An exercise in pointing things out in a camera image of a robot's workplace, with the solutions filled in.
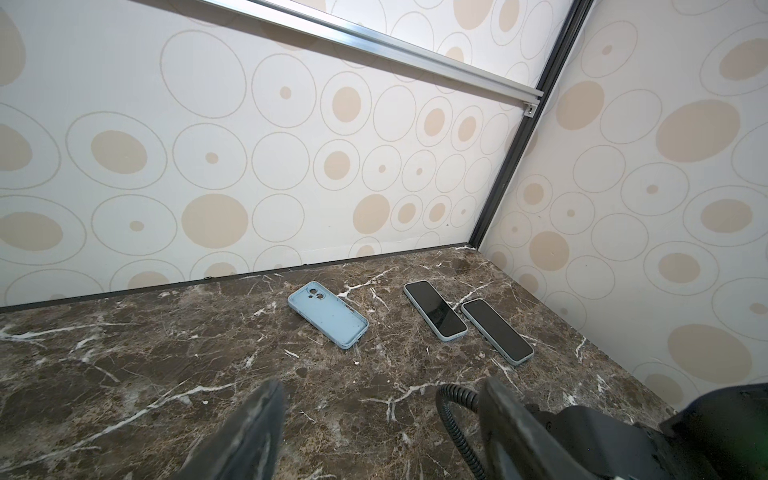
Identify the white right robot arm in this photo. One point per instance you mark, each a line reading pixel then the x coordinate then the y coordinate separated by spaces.
pixel 720 435

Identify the white-edged phone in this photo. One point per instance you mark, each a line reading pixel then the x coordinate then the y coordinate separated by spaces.
pixel 435 309

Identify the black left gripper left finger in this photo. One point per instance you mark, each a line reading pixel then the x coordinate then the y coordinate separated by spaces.
pixel 247 445

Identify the light blue case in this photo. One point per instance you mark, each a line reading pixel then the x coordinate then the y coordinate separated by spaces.
pixel 447 337
pixel 335 319
pixel 516 360

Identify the horizontal aluminium frame bar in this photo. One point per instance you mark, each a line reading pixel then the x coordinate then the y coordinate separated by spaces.
pixel 452 73

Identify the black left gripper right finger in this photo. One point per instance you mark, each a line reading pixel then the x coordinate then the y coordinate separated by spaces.
pixel 516 445

